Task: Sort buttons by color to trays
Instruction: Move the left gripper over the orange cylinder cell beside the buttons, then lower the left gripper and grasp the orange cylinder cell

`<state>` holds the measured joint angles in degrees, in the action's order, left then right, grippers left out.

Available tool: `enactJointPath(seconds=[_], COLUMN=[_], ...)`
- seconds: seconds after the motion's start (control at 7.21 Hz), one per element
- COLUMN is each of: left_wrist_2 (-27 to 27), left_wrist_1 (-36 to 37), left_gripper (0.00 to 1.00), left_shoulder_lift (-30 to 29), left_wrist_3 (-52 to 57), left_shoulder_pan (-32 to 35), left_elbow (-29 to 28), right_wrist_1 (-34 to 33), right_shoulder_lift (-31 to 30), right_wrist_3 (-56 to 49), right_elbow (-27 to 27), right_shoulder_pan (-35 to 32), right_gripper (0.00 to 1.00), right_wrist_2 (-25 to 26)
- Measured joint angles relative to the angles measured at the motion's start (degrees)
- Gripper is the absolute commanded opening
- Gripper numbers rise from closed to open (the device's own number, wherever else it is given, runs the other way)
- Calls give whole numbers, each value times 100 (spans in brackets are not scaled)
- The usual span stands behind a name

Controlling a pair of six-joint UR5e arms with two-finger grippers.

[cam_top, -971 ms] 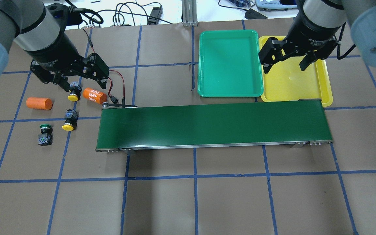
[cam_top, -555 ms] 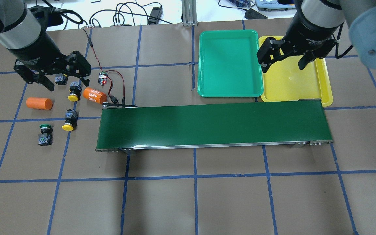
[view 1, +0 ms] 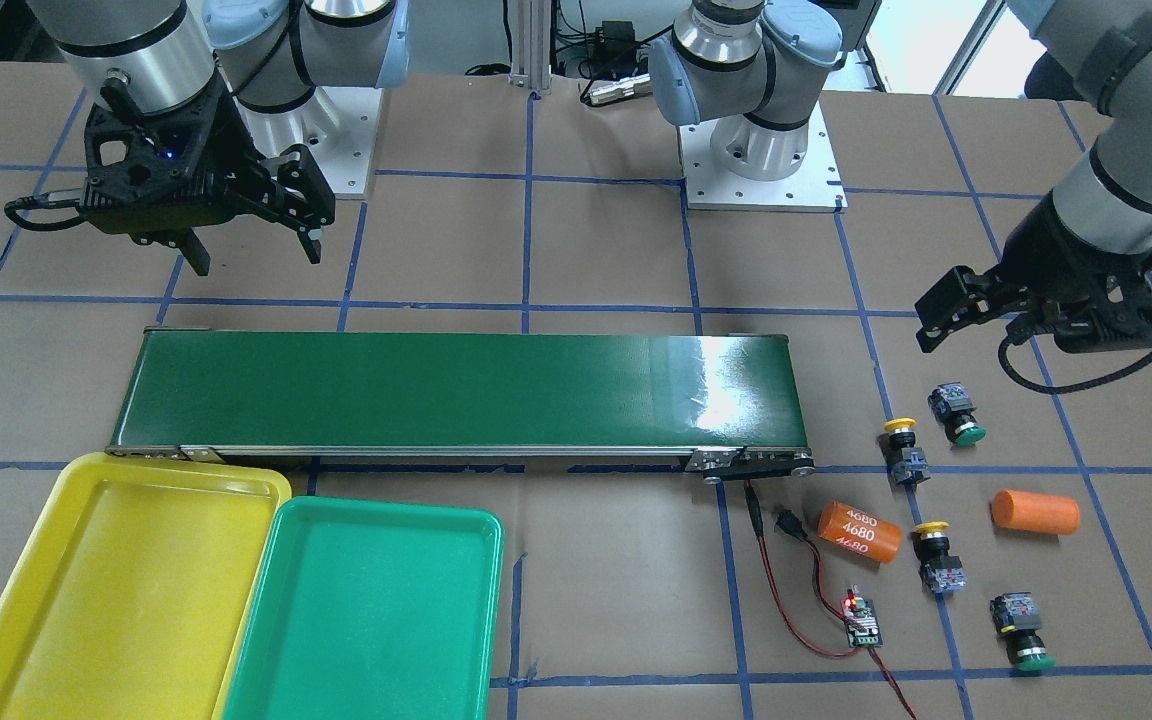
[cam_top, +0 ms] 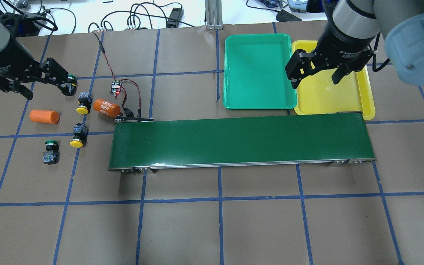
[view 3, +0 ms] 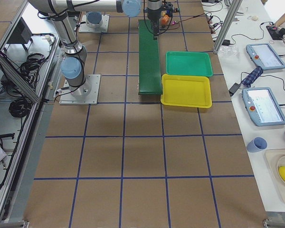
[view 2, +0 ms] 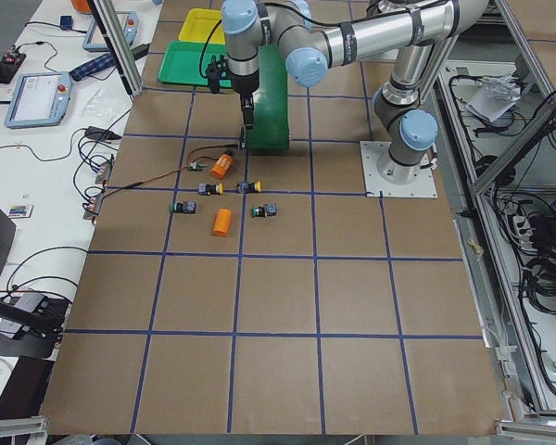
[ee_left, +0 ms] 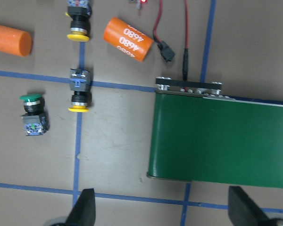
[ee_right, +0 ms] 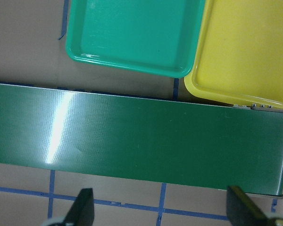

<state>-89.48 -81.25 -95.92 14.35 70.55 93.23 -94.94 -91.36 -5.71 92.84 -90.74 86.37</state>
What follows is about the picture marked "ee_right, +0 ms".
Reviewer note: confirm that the green conveyor belt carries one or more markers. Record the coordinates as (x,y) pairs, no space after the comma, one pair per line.
(144,139)

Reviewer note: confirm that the green plastic tray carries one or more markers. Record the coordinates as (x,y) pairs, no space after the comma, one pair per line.
(149,36)

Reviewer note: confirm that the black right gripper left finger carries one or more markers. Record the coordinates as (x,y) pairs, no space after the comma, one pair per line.
(82,211)

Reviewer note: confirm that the yellow plastic tray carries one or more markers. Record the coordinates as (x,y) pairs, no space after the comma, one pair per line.
(239,57)

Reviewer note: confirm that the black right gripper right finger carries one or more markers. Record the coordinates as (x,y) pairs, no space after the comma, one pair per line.
(242,211)

